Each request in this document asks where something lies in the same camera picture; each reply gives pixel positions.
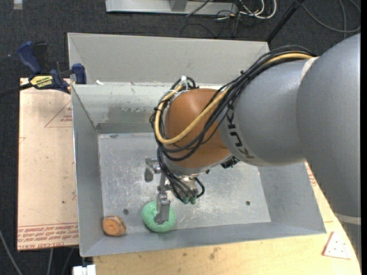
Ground black cylinder on white bracket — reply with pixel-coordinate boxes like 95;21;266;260
220;155;240;169

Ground grey metal bin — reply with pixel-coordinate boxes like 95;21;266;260
67;32;327;257

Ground brown cardboard board, red print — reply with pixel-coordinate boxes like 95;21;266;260
17;77;80;252

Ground green foam ring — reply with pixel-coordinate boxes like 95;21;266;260
141;199;177;234

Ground brown wooden disc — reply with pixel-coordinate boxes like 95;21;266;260
101;215;127;237

